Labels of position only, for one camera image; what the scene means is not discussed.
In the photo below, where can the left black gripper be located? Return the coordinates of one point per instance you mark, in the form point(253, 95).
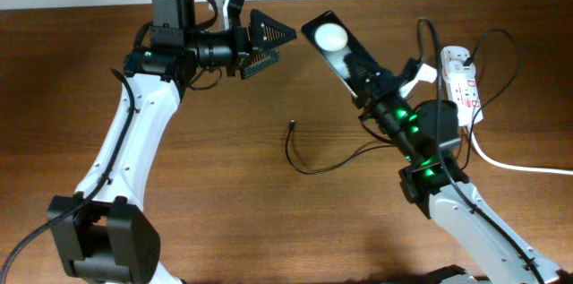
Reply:
point(241, 49)

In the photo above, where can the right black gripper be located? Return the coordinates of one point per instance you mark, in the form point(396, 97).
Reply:
point(378, 90)

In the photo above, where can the black smartphone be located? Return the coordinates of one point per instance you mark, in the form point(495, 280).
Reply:
point(333, 40)

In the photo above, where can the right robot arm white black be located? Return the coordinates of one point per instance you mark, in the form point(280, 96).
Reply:
point(434, 181)

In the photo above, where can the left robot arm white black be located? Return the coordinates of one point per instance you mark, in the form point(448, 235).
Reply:
point(101, 232)

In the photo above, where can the white USB plug adapter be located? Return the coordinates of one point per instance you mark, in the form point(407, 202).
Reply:
point(453, 63)

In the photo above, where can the white power strip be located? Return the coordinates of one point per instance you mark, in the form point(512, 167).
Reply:
point(464, 93)

